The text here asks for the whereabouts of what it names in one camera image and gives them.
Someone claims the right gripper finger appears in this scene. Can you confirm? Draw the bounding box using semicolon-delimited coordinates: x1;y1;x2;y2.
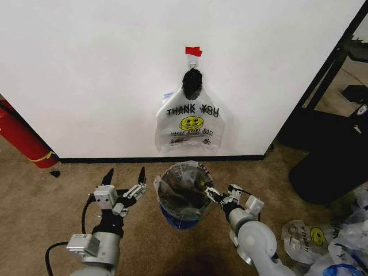
205;190;225;205
201;183;223;199

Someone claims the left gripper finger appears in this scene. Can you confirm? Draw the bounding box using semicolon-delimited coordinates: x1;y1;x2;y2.
113;167;148;217
99;168;115;188

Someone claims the clear plastic bin liner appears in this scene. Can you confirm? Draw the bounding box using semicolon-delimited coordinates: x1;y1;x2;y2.
152;160;216;223

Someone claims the blue trash bin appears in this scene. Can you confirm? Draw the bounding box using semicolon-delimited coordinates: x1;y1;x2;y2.
159;205;208;230

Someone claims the white thank you plastic bag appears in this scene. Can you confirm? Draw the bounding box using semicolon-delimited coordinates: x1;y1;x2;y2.
154;68;228;154

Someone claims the crumpled smiley plastic bag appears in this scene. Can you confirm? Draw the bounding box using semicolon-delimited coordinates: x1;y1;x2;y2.
281;219;332;265

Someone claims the large black bin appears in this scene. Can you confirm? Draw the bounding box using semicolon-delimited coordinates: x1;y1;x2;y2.
288;113;368;205

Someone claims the crumpled clear plastic bag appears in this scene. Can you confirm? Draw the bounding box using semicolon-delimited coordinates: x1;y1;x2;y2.
312;183;368;276

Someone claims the blue plastic bag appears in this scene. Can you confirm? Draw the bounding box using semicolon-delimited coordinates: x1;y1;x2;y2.
322;263;356;276

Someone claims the black baseboard strip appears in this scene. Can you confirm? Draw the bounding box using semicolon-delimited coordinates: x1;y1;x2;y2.
58;154;266;164

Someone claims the red fire extinguisher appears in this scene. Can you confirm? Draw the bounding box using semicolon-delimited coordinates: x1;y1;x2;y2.
0;93;60;170

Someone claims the red tape strip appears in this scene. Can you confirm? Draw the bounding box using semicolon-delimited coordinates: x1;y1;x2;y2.
185;45;204;58

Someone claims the black box behind glass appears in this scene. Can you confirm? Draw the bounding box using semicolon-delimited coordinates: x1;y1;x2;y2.
341;84;368;105

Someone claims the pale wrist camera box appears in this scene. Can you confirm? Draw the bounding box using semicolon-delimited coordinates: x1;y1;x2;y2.
227;184;244;202
94;185;118;213

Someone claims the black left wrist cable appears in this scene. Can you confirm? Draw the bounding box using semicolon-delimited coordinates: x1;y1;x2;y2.
81;193;95;235

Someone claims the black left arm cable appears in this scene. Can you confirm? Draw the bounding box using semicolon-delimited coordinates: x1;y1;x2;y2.
45;240;70;276

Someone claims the white wall hook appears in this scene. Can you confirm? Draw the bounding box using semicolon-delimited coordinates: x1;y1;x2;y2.
186;55;202;71

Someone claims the black door frame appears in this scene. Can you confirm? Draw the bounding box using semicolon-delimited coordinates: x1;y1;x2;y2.
263;0;368;159

